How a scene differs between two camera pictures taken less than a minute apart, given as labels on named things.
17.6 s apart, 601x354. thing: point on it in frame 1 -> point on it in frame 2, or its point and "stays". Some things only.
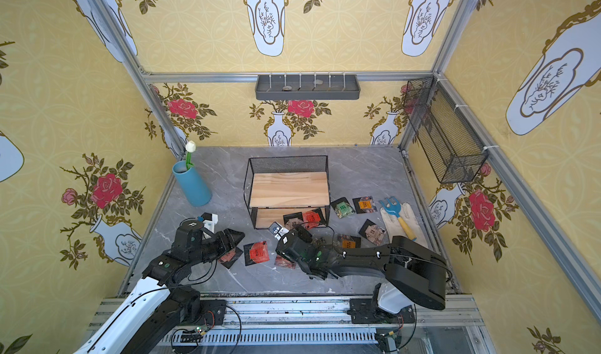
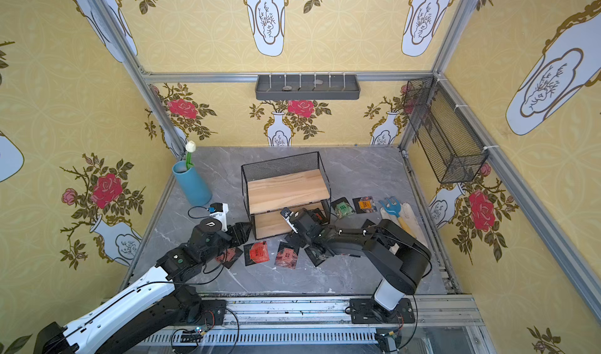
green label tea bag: x=342 y=207 stays
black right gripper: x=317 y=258 -> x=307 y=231
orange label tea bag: x=365 y=204 stays
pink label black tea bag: x=282 y=261 stays
